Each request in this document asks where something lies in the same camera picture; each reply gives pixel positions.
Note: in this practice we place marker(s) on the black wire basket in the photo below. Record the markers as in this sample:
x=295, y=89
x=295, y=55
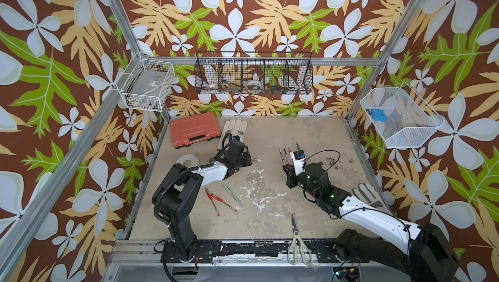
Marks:
x=253, y=72

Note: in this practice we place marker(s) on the brown white marker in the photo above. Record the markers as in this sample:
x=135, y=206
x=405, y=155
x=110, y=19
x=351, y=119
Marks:
x=282, y=157

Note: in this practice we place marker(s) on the white tape roll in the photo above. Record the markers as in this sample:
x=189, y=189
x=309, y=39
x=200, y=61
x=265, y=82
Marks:
x=188, y=160

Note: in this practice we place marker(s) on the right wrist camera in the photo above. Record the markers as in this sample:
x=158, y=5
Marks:
x=299, y=161

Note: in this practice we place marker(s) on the beige work glove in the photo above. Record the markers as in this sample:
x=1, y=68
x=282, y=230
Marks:
x=237, y=127

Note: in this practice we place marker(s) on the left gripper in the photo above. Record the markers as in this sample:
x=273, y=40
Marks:
x=247, y=155

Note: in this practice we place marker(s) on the red plastic tool case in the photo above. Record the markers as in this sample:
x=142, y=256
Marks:
x=194, y=129

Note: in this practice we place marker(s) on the blue object in basket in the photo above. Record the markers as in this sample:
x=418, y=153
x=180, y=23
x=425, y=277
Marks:
x=378, y=115

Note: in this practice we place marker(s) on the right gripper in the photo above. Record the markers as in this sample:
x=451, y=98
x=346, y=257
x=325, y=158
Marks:
x=292, y=176

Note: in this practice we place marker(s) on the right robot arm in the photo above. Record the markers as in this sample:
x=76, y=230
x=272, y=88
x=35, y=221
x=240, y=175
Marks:
x=421, y=252

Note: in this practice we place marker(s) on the pink pen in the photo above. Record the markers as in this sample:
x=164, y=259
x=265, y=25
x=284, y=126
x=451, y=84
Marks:
x=287, y=157

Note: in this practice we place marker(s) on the white mesh basket right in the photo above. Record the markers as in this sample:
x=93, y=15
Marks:
x=411, y=121

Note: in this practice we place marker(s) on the white wire basket left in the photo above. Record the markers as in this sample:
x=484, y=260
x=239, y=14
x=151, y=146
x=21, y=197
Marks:
x=145, y=83

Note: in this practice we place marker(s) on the light green pen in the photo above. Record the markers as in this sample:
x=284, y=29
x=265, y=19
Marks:
x=233, y=195

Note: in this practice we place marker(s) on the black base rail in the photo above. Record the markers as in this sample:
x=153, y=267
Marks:
x=206, y=251

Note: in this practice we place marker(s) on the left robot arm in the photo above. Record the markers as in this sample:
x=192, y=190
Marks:
x=174, y=199

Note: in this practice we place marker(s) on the white-handled scissors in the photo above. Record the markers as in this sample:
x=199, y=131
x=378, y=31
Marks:
x=298, y=248

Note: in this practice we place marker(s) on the red pen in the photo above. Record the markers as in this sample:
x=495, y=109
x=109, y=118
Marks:
x=211, y=198
x=291, y=156
x=223, y=202

